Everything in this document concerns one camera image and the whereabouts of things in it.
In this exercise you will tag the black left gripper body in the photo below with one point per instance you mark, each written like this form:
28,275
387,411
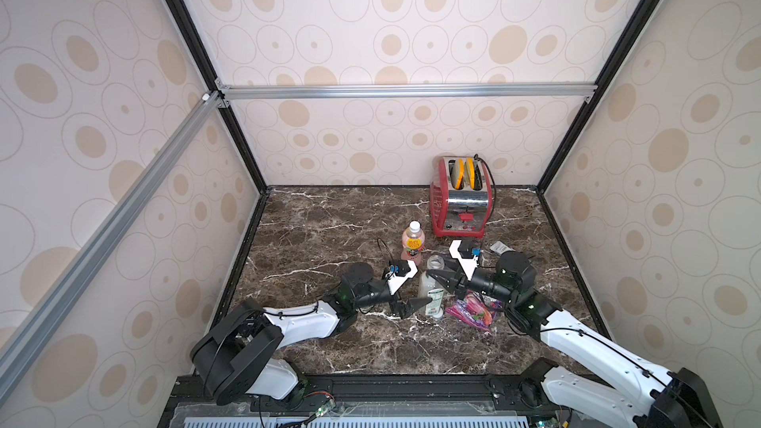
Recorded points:
391,300

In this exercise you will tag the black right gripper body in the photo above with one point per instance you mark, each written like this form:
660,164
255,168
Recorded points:
463,282

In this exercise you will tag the green label water bottle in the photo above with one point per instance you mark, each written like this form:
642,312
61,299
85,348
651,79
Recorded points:
429,287

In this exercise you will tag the clear pink drink bottle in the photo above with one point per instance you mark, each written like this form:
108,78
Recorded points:
412,245

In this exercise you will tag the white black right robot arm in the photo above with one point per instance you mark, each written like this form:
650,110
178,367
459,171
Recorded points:
630,392

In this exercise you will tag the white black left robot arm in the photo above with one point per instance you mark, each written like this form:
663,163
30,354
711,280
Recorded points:
235,358

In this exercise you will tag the white cracker snack packet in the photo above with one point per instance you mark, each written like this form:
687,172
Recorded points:
500,248

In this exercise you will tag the purple candy bag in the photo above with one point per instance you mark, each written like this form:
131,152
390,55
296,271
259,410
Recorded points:
476,310

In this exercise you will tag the red and steel toaster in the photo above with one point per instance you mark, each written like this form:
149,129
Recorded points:
460,213

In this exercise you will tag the yellow toy toast slice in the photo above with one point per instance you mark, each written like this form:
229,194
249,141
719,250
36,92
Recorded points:
471,174
457,173

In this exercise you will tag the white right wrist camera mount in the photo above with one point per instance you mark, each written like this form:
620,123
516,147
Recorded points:
467,253

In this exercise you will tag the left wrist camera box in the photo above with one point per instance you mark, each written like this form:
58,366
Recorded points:
398,273

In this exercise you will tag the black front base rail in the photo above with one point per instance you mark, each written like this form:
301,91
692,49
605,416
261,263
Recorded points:
377,396

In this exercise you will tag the aluminium horizontal frame bar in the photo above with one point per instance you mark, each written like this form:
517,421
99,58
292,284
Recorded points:
381,92

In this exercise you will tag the aluminium diagonal frame bar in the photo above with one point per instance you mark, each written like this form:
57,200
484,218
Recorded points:
40,326

